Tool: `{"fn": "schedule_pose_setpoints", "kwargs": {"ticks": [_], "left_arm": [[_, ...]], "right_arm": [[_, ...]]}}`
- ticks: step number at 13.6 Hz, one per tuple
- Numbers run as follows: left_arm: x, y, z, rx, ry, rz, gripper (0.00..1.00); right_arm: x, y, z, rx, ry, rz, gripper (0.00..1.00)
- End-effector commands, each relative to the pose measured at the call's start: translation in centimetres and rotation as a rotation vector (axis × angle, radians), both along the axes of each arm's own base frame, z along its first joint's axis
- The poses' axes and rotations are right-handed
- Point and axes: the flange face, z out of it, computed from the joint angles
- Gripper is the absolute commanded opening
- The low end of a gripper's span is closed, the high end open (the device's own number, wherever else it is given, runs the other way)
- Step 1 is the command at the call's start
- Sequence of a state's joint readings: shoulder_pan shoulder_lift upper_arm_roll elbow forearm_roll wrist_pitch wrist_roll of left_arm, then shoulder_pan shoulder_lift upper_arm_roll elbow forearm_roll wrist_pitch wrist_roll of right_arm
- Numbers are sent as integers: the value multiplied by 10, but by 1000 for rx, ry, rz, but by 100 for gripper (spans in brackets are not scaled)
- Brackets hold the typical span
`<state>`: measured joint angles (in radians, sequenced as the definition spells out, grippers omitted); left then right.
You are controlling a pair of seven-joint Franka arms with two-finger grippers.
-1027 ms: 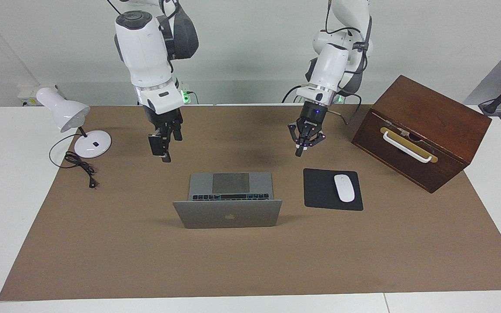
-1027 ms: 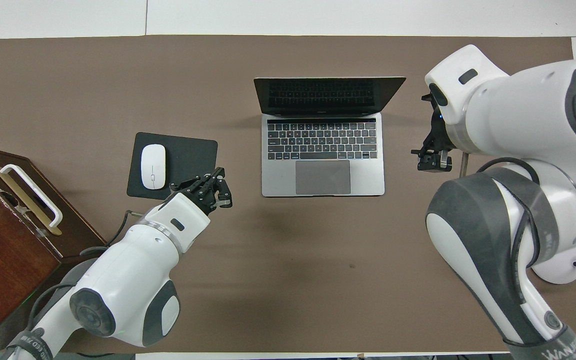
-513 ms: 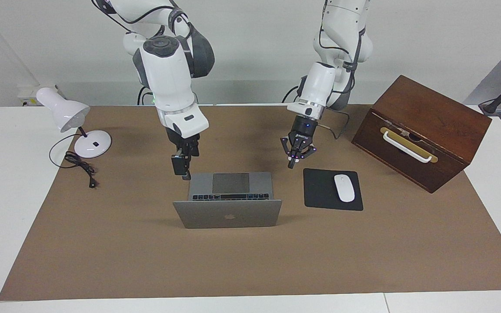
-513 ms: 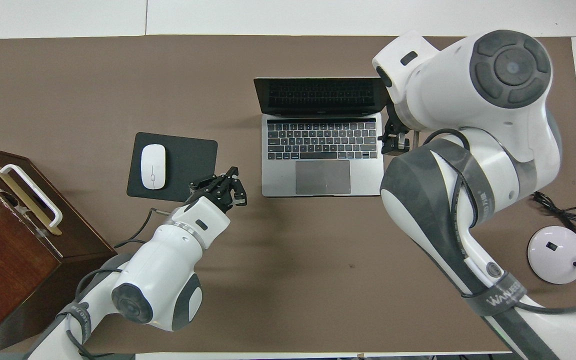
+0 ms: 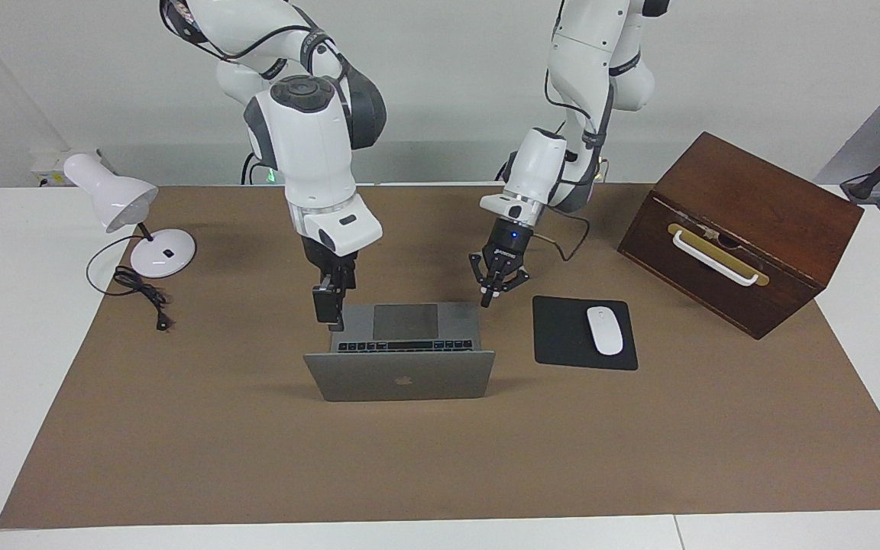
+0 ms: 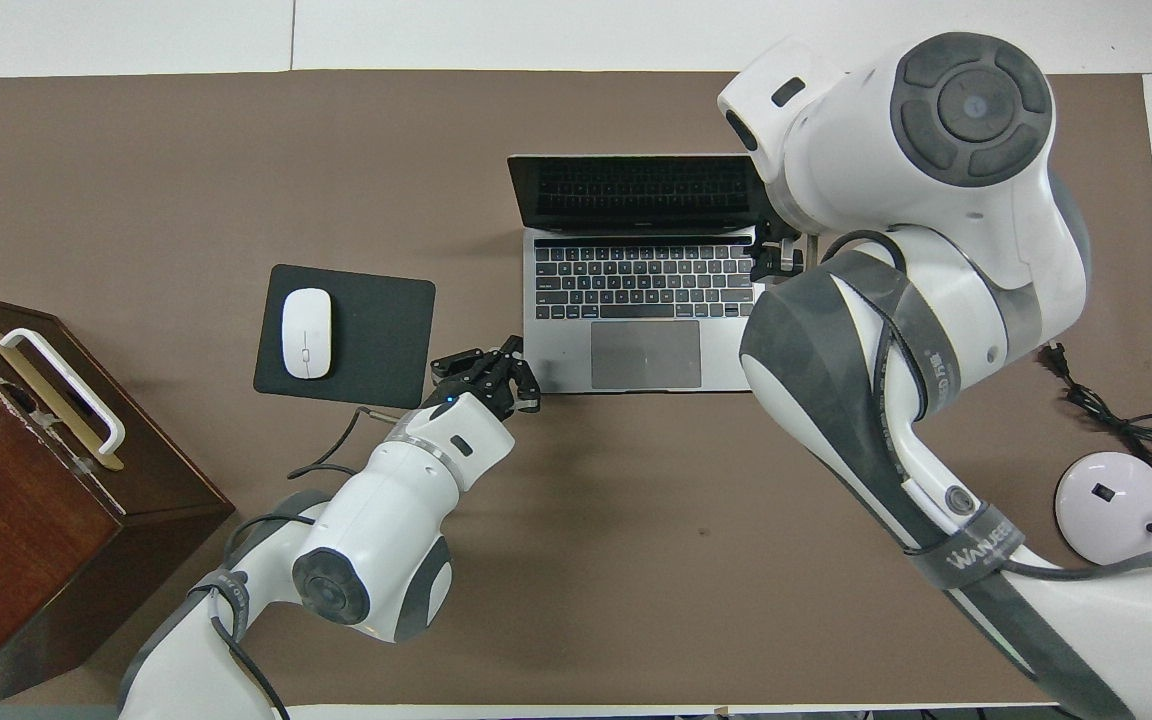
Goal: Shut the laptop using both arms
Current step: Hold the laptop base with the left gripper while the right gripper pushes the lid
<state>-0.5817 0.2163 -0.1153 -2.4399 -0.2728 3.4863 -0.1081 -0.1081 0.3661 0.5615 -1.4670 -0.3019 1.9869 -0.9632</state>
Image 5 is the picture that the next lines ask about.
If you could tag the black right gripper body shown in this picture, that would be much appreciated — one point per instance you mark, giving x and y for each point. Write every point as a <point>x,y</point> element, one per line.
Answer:
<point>325,263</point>

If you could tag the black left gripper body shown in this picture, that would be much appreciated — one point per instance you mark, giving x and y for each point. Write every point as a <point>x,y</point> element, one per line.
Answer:
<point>509,238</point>

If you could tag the white desk lamp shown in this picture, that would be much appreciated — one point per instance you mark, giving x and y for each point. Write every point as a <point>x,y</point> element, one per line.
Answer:
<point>111,195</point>

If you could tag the white computer mouse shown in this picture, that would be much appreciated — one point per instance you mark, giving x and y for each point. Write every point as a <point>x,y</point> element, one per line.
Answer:
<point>605,330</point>

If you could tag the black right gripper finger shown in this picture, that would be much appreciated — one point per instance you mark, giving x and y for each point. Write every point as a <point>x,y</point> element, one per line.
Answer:
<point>327,309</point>
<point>348,294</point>

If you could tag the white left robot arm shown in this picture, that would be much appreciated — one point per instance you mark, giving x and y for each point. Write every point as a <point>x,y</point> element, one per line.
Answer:
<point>593,46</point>

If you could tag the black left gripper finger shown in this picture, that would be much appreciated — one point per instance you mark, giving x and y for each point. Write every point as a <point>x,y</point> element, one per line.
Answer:
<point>483,286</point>
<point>516,279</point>

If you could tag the silver grey laptop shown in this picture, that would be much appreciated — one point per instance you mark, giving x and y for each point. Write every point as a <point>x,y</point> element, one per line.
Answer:
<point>402,376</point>

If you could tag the dark wooden box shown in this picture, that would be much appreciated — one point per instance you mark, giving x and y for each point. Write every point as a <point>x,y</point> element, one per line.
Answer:
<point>753,198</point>

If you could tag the brown table mat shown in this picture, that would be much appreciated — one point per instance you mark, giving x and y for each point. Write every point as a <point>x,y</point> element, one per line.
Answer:
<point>440,458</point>

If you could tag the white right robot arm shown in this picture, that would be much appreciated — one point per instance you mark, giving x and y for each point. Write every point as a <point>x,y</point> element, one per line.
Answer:
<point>310,153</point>

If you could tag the black mouse pad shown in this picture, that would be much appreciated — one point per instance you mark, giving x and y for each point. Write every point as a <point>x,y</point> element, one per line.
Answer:
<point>562,336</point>

